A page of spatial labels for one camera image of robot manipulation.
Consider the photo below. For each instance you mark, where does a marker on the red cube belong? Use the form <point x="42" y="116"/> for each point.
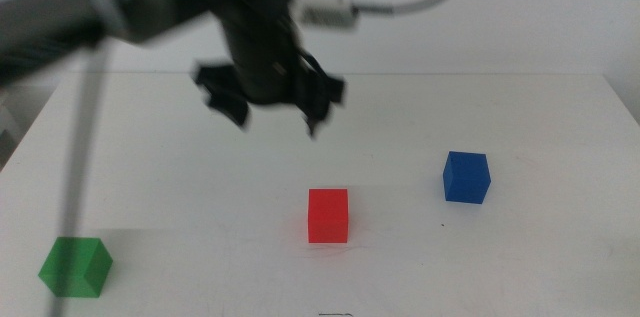
<point x="328" y="216"/>

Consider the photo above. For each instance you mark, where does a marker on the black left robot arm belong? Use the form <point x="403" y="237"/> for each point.
<point x="50" y="14"/>

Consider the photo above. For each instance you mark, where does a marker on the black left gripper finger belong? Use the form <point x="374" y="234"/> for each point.
<point x="225" y="89"/>
<point x="317" y="94"/>

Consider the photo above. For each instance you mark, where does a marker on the green cube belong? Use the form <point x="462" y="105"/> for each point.
<point x="75" y="268"/>

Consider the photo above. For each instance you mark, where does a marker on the blue cube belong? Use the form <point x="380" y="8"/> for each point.
<point x="466" y="178"/>

